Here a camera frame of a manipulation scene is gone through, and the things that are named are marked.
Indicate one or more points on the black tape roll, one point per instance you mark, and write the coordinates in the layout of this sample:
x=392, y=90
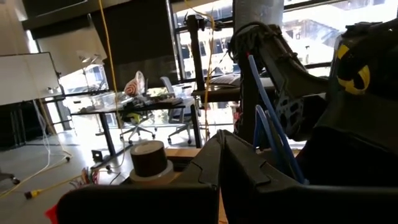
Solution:
x=149, y=161

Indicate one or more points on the black cluttered desk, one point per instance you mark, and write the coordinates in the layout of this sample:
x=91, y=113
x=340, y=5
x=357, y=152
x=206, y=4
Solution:
x=105, y=130

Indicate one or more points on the whiteboard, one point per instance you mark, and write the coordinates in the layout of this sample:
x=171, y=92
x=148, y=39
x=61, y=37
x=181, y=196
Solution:
x=28, y=77

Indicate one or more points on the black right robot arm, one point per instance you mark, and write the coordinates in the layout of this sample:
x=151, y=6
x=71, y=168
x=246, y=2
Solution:
x=280, y=62

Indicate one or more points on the black metal post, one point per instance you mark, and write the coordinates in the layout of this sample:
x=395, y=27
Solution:
x=196, y=56

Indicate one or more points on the yellow-green office chair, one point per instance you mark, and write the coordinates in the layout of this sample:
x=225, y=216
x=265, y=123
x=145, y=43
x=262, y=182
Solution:
x=135, y=118

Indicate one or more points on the grey office chair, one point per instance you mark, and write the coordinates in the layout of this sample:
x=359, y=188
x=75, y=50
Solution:
x=178, y=118

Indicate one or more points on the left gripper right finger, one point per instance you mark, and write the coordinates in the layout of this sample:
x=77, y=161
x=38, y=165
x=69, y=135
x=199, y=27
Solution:
x=264, y=205

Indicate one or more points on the white bag red spiral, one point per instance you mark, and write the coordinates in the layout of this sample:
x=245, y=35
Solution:
x=133, y=87

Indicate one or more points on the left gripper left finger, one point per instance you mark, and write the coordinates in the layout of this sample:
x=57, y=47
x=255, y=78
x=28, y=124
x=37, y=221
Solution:
x=140, y=205

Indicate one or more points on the grey tape roll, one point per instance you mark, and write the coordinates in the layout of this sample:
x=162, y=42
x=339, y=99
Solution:
x=155, y=181

